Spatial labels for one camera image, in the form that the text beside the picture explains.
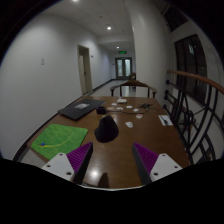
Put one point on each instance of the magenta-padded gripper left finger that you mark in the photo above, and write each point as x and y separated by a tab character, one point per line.
60	165

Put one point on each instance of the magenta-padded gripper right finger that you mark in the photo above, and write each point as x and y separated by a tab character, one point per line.
163	165

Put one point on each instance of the black vertical computer mouse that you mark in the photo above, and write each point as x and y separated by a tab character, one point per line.
106	130

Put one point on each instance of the green mouse pad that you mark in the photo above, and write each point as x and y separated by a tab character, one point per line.
56	138

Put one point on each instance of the white notepad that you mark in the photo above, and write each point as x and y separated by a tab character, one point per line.
165	120

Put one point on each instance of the small white card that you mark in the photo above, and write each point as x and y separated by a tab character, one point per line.
119	108
114	104
139	116
129	124
135	110
129	107

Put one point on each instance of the black closed laptop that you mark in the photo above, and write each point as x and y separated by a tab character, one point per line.
80	110

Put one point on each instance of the small round tan piece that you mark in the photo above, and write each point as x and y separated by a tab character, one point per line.
110	108

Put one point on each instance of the small white flat box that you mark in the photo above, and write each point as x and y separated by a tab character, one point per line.
121	100

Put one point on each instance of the wooden armchair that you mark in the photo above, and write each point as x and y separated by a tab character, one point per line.
133	83

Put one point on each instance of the black railing with wooden handrail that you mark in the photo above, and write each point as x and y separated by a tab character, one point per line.
196	78

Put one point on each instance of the dark wooden chair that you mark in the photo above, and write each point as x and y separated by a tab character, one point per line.
133	76

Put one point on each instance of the beige side door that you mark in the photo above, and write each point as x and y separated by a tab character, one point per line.
86	71

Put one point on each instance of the dark framed window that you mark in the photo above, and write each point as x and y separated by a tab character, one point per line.
191	66

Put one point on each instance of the glass double door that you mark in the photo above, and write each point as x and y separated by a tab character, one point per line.
123	68

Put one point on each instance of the green exit sign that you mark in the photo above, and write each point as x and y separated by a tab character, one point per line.
123	52

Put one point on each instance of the recessed ceiling lights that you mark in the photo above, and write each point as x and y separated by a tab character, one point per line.
109	28

